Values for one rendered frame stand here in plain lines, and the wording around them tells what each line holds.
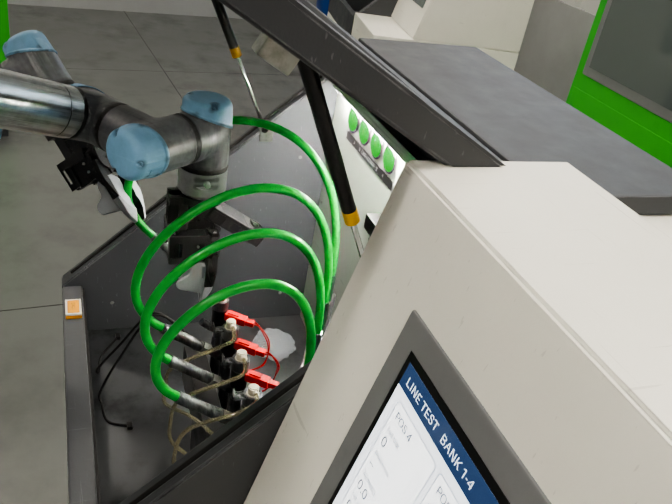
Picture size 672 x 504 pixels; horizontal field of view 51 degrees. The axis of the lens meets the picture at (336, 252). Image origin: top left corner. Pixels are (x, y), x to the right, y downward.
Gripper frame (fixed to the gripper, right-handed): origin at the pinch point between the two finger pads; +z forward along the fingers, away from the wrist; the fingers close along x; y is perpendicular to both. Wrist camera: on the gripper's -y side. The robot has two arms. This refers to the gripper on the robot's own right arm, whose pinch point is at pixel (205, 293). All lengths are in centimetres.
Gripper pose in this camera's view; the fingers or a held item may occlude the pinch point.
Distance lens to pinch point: 123.1
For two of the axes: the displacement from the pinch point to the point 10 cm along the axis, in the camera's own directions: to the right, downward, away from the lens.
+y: -9.3, 0.3, -3.6
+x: 3.3, 5.3, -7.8
